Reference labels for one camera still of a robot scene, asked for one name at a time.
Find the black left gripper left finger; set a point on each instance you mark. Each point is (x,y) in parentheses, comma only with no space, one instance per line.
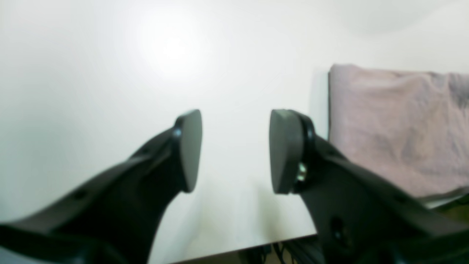
(112,218)

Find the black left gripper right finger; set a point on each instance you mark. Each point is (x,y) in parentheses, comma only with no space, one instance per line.
(359,217)

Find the mauve t-shirt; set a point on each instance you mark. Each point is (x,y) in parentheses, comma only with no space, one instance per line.
(410,127)

